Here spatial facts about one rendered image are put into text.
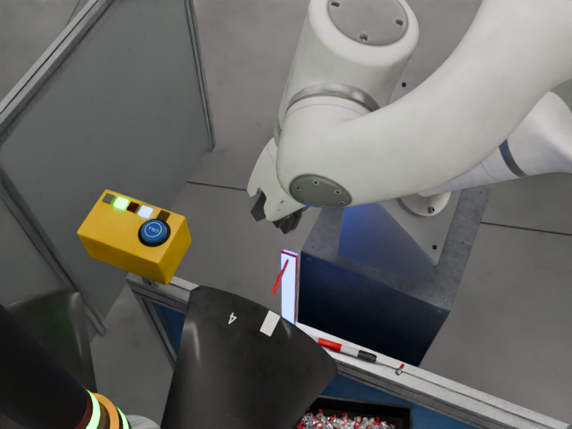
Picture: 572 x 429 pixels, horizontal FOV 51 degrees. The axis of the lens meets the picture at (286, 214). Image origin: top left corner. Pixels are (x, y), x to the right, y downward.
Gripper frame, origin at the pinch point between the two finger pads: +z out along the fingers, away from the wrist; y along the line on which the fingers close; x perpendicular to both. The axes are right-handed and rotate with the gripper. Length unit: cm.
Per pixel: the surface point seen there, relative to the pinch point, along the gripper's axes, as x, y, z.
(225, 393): 12.1, 13.8, 15.8
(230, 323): 4.6, 8.6, 15.6
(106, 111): -75, -8, 75
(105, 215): -26.4, 12.6, 34.4
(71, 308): -0.4, 25.7, -3.2
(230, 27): -147, -100, 152
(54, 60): -74, 3, 49
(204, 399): 11.3, 16.3, 16.1
